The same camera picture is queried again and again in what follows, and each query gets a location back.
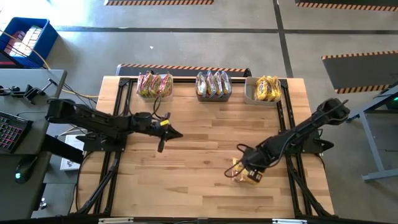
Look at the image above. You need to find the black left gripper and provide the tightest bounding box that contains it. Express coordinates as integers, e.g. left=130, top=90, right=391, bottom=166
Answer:
left=135, top=112, right=184, bottom=153

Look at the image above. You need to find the white cardboard box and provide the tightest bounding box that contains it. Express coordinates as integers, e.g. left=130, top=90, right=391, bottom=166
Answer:
left=60, top=133, right=85, bottom=171

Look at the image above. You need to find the black flat strap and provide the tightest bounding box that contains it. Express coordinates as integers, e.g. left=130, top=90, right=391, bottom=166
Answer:
left=41, top=134, right=85, bottom=165

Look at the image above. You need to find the grey metal stand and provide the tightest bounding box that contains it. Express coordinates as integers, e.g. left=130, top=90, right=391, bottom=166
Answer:
left=343, top=83, right=398, bottom=183

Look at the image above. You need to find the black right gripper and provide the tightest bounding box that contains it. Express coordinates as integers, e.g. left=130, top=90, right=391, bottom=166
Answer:
left=234, top=144, right=276, bottom=184

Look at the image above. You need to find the black desk clamp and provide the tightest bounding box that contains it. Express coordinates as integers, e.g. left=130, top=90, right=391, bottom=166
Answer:
left=23, top=78, right=58, bottom=105

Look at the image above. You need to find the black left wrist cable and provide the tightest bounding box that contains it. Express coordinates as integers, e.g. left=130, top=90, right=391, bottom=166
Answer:
left=151, top=95, right=163, bottom=121

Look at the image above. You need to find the black backlit keyboard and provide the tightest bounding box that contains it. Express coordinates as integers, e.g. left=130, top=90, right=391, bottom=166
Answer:
left=0, top=111, right=34, bottom=154

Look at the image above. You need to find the pale block stack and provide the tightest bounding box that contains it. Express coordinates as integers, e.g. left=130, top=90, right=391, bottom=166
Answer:
left=4, top=25, right=44, bottom=57

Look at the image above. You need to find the black hazard-striped floor mat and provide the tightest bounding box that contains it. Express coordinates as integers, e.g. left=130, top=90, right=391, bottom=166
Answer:
left=294, top=0, right=398, bottom=12
left=321, top=50, right=398, bottom=95
left=116, top=63, right=252, bottom=77
left=104, top=0, right=215, bottom=6

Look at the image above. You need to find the black computer mouse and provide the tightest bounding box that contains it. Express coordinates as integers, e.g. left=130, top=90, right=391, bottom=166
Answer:
left=14, top=155, right=39, bottom=184

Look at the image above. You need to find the blue plastic crate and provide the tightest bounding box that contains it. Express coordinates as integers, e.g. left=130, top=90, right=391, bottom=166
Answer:
left=0, top=17, right=59, bottom=68

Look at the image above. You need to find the clear plastic bin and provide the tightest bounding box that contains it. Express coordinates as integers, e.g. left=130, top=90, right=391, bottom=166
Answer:
left=136, top=73, right=174, bottom=103

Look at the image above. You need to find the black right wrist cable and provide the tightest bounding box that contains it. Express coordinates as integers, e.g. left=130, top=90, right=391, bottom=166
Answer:
left=224, top=142, right=249, bottom=179

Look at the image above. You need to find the white bracket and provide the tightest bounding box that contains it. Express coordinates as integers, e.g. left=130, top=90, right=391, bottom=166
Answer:
left=272, top=218, right=308, bottom=224
left=98, top=217, right=134, bottom=224

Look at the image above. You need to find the yellow floor cable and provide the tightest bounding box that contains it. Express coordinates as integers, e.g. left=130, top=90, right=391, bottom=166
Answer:
left=0, top=29, right=100, bottom=136

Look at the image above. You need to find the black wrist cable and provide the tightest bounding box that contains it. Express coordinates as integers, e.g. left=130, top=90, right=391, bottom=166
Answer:
left=224, top=142, right=249, bottom=179
left=151, top=95, right=163, bottom=121

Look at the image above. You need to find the grey desk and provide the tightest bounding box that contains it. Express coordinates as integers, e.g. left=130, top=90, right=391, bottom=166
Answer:
left=0, top=68, right=68, bottom=220

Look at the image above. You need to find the beige plastic bin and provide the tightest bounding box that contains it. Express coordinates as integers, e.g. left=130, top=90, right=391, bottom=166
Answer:
left=243, top=76, right=283, bottom=107

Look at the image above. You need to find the smoky grey plastic bin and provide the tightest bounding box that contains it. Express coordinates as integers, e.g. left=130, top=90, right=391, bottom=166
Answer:
left=195, top=70, right=233, bottom=103

